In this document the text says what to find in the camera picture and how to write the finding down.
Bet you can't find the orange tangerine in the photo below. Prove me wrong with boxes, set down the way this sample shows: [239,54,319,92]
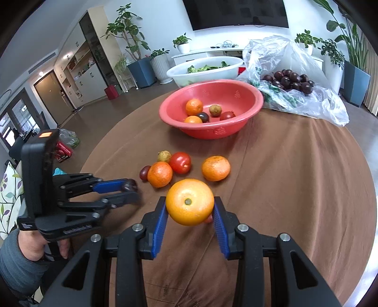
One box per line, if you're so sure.
[201,155,231,182]
[147,161,173,189]

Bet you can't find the white ribbed planter plant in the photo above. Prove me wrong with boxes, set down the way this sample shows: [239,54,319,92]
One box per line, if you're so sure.
[150,48,173,84]

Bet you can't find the red tomato on table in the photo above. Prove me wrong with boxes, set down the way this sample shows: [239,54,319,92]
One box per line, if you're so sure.
[169,152,192,175]

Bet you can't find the clear plastic bag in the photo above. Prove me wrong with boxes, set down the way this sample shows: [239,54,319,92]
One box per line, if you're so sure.
[238,36,349,127]

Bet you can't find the white plastic basin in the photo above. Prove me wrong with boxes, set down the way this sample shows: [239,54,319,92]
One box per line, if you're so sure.
[167,56,244,88]

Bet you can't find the left hand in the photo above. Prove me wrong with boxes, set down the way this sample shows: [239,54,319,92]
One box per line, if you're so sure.
[18,231,70,262]

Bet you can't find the wall-mounted black television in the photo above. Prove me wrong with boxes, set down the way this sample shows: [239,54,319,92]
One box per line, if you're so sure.
[183,0,288,30]

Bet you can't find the large orange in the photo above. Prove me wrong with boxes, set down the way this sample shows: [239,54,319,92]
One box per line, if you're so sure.
[165,179,215,226]

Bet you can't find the green-brown kiwi fruit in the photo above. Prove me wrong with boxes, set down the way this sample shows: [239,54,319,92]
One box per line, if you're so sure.
[209,104,222,117]

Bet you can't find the beige curtain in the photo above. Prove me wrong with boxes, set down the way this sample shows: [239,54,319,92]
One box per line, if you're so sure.
[363,37,378,116]

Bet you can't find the red plastic basin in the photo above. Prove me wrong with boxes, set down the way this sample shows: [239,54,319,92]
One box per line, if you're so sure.
[159,79,263,140]

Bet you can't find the brown tablecloth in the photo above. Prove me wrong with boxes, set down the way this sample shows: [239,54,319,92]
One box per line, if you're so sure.
[83,97,377,306]

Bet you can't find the red tomato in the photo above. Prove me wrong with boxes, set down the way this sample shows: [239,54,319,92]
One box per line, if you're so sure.
[169,152,192,175]
[219,111,236,121]

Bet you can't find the small reddish plum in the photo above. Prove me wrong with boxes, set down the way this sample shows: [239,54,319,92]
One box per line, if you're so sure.
[139,165,150,182]

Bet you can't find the small potted plant on cabinet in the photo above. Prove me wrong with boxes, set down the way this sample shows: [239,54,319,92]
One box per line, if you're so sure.
[172,33,191,54]

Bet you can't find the white tall planter plant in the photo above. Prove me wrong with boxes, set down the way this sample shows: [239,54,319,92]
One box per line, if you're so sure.
[318,38,345,94]

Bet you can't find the blue planter tall plant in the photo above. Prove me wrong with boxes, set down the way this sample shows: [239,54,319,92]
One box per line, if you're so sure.
[103,3,156,89]

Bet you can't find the small plant right cabinet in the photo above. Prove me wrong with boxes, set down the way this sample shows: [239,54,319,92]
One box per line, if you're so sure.
[295,30,320,56]

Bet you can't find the red box on floor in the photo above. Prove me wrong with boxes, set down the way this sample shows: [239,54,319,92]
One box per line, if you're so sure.
[104,84,119,100]

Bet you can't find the right blue planter plant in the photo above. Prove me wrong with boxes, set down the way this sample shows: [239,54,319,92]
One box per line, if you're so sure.
[314,0,370,107]

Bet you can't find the dark purple passion fruit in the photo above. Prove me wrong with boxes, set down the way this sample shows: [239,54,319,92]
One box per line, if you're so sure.
[197,112,210,123]

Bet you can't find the green leafy vegetables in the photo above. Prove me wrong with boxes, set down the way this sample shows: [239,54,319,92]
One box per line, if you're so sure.
[187,61,229,73]

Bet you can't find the brownish passion fruit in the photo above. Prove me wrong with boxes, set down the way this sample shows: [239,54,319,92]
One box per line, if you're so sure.
[157,150,172,163]

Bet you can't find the dark plums in bag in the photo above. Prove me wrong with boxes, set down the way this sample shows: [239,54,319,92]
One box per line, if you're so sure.
[260,69,315,95]

